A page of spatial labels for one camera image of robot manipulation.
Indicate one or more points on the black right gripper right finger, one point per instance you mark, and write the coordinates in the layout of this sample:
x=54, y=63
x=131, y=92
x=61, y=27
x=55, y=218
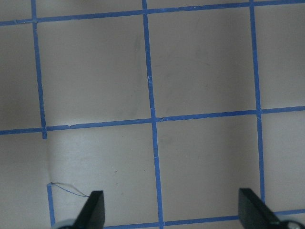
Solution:
x=254, y=213

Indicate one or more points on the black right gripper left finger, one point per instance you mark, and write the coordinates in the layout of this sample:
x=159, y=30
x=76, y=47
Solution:
x=92, y=215

